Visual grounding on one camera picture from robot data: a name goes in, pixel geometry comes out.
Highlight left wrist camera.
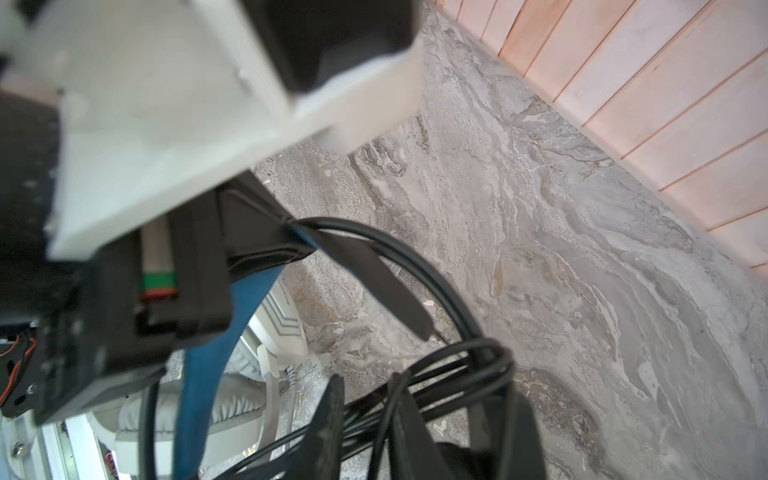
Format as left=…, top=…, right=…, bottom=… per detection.
left=1, top=1, right=424, bottom=261

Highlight black headphones with blue band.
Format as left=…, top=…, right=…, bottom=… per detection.
left=170, top=215, right=547, bottom=480

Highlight black headphone cable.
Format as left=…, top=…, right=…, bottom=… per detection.
left=215, top=337, right=517, bottom=480

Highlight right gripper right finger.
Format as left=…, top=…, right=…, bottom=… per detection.
left=387, top=374, right=455, bottom=480

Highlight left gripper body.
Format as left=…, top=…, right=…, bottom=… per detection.
left=1, top=93, right=311, bottom=424

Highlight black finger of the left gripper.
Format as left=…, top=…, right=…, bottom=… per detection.
left=293, top=223, right=435, bottom=341

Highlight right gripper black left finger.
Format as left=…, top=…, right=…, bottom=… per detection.
left=284, top=375, right=345, bottom=480

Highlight white headphones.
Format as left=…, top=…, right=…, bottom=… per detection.
left=86, top=281, right=309, bottom=479

